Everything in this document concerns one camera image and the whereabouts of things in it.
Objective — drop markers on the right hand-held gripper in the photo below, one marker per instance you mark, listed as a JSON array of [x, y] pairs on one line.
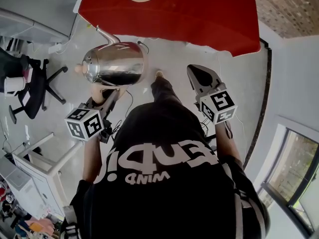
[[219, 106]]

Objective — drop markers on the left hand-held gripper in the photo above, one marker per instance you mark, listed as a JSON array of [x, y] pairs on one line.
[[84, 124]]

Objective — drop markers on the silver gooseneck kettle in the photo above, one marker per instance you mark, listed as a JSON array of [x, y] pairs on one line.
[[117, 63]]

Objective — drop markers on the person's right forearm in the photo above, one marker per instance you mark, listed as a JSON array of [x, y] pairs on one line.
[[228, 146]]

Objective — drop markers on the person's left forearm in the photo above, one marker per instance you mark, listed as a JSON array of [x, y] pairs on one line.
[[92, 160]]

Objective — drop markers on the person's black trouser leg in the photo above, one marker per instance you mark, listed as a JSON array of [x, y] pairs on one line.
[[164, 91]]

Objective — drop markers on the person's beige shoe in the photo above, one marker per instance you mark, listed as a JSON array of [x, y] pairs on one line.
[[159, 73]]

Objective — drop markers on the red tablecloth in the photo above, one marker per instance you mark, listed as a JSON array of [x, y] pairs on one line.
[[194, 16]]

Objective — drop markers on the white power strip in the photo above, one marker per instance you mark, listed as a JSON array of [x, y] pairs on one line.
[[55, 48]]

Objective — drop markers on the black office chair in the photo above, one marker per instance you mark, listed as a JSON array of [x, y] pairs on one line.
[[35, 88]]

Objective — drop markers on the white cup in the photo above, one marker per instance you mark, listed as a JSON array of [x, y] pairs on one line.
[[13, 86]]

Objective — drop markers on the person's black printed t-shirt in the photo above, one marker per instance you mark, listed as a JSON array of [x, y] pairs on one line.
[[162, 183]]

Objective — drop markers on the white desk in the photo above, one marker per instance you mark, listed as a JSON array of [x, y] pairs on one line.
[[35, 6]]

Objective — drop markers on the grey storage box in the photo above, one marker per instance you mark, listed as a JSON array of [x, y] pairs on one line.
[[15, 180]]

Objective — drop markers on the black framed window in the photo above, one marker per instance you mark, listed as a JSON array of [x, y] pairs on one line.
[[294, 173]]

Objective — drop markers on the white table frame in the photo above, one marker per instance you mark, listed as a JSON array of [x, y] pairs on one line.
[[49, 168]]

